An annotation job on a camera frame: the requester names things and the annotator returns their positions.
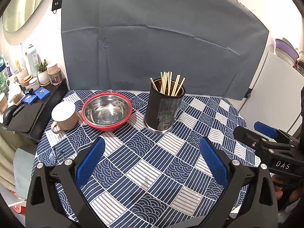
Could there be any tan bamboo chopstick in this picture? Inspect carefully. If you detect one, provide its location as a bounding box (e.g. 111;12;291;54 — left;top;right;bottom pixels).
167;72;172;96
161;72;167;94
175;77;185;96
163;72;168;94

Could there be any pale bamboo chopstick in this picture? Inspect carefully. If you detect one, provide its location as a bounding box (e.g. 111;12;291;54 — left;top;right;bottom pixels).
160;72;164;93
171;74;180;96
150;77;158;92

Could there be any person's right hand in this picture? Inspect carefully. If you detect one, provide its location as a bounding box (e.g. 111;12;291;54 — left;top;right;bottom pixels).
272;174;303;203

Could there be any white board right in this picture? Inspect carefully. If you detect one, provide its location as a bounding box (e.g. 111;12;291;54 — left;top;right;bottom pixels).
240;52;303;135

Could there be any red rimmed steel bowl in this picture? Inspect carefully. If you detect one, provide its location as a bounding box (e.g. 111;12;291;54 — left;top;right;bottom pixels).
81;92;132;132

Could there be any beige ceramic mug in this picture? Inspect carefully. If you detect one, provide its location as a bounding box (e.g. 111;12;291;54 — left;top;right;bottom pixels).
51;101;78;134

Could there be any blue white patterned tablecloth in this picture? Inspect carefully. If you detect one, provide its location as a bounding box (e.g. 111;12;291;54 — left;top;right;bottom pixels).
34;92;260;227

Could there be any black side shelf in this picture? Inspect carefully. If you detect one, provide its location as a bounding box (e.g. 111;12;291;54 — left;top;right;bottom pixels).
4;79;68;144

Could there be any blue box far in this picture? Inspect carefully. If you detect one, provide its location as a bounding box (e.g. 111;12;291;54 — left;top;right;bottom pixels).
34;87;51;101

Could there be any blue box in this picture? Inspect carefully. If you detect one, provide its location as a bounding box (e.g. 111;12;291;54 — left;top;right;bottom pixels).
21;94;38;105
34;87;51;101

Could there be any black cylindrical utensil holder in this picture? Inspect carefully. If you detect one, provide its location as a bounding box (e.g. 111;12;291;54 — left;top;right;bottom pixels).
144;78;185;134

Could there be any blue box near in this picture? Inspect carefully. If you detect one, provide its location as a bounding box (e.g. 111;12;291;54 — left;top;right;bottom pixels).
21;94;38;105

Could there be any purple chair back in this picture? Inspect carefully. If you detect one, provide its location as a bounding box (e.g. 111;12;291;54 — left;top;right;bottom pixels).
275;39;299;66

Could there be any pink glass jar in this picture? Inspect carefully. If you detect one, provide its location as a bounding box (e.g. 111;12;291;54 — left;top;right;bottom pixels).
49;68;63;86

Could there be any small potted cactus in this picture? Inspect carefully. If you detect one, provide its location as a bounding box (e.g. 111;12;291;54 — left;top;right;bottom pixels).
38;59;50;85

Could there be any white small jar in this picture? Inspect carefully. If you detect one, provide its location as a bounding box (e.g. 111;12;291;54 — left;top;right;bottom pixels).
28;77;40;91

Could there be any white bottle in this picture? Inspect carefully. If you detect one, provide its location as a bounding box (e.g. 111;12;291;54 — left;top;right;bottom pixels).
27;44;39;77

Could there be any grey fabric backdrop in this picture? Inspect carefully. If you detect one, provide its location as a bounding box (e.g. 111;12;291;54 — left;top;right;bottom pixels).
61;0;268;100

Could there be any black wall socket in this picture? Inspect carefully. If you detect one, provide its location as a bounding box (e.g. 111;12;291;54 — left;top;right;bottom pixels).
51;0;62;13

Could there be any oval wall mirror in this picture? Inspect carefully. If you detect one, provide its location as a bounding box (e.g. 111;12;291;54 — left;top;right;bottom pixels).
2;0;43;33

